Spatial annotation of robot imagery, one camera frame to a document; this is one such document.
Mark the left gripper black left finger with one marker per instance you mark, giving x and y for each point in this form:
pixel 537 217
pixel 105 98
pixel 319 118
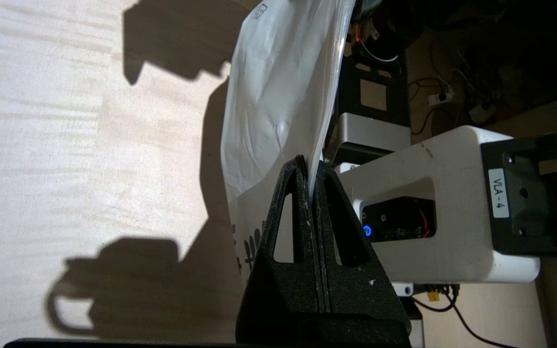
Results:
pixel 283 299

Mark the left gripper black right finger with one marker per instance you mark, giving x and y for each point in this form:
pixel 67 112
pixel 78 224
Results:
pixel 360 299

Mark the white zip pouch blue horse print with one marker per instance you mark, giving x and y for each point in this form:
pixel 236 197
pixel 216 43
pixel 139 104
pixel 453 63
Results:
pixel 273 96

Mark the grey robot base chassis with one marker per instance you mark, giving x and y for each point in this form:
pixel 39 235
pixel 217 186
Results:
pixel 443 169

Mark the black robot torso column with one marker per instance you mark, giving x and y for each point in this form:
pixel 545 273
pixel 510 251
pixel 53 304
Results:
pixel 370 130

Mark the beige wooden shelf unit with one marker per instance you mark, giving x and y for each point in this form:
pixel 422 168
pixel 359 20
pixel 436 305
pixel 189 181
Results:
pixel 90 169

